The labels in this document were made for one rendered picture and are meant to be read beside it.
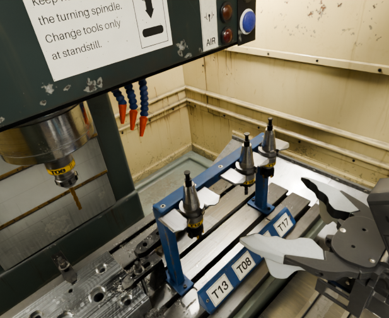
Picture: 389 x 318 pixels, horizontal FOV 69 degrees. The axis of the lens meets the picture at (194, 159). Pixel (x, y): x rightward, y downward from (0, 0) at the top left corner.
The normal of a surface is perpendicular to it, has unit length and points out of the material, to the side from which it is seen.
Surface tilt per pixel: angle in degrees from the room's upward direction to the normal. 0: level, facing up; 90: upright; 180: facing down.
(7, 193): 89
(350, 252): 0
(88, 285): 0
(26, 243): 89
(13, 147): 90
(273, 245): 0
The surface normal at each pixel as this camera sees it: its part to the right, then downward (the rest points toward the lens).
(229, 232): -0.10, -0.82
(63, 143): 0.71, 0.34
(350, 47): -0.72, 0.45
